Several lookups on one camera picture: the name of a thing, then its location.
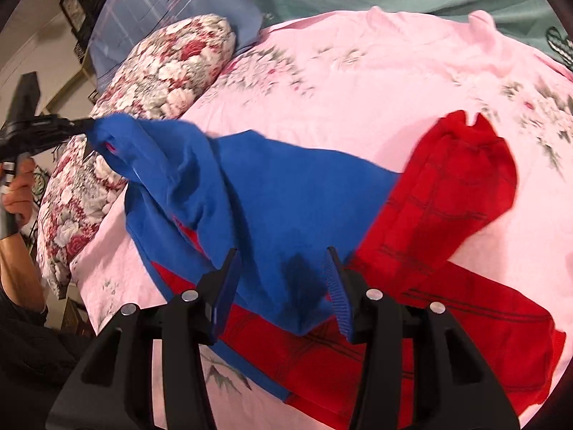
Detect blue plaid pillow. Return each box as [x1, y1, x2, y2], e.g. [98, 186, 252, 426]
[87, 0, 263, 92]

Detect pink floral bed sheet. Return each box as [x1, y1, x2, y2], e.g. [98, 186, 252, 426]
[69, 6, 573, 430]

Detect red floral pillow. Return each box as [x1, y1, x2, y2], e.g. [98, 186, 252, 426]
[37, 14, 237, 299]

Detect person's left hand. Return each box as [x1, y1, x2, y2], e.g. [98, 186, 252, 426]
[2, 156, 36, 228]

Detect blue and red pants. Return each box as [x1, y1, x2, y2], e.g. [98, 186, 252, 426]
[84, 109, 567, 430]

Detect person's left forearm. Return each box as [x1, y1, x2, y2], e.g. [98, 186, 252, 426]
[1, 233, 45, 314]

